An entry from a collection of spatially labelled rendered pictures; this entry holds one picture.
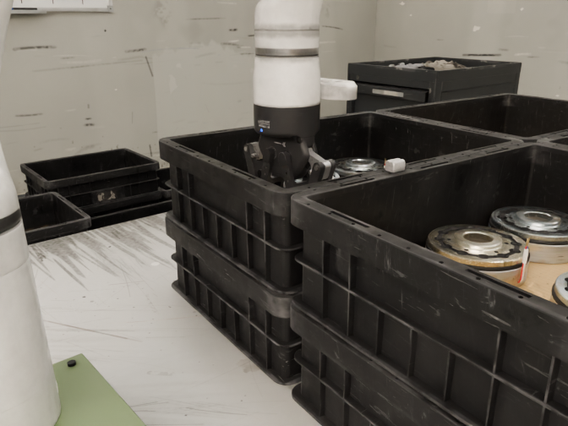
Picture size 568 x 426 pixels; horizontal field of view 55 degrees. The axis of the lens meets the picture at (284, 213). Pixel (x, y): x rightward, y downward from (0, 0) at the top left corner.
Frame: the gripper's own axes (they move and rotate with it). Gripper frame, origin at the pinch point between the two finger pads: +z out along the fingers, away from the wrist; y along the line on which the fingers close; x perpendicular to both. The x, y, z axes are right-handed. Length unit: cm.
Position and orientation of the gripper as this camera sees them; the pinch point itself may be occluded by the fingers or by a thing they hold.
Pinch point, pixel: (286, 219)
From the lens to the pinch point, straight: 65.7
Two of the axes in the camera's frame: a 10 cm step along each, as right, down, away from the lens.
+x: 7.4, -2.3, 6.3
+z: 0.0, 9.4, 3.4
